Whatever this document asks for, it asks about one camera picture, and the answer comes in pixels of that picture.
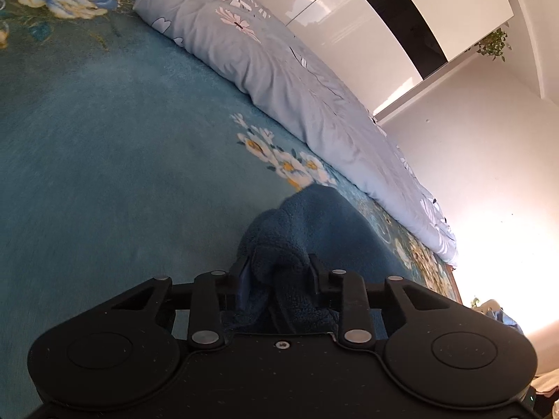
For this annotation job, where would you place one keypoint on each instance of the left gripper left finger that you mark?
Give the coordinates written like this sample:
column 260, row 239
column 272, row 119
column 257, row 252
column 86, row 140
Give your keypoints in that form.
column 214, row 292

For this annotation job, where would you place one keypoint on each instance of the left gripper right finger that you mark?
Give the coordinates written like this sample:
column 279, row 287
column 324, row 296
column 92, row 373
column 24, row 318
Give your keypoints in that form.
column 345, row 292

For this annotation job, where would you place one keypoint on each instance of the blue fleece zip jacket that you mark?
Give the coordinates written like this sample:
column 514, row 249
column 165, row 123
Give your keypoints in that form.
column 278, row 286

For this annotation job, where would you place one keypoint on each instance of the light blue crumpled garment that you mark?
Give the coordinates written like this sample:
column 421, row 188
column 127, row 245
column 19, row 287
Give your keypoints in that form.
column 493, row 310

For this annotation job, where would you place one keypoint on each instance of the teal floral bed sheet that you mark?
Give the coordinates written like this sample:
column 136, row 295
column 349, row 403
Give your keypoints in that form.
column 124, row 157

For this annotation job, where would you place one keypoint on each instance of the white glossy wardrobe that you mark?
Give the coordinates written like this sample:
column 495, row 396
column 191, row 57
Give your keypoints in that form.
column 382, row 49

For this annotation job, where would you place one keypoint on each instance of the grey floral quilt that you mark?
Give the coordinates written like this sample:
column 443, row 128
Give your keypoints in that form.
column 246, row 44

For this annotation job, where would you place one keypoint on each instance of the green hanging plant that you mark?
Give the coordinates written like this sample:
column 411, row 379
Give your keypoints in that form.
column 494, row 45

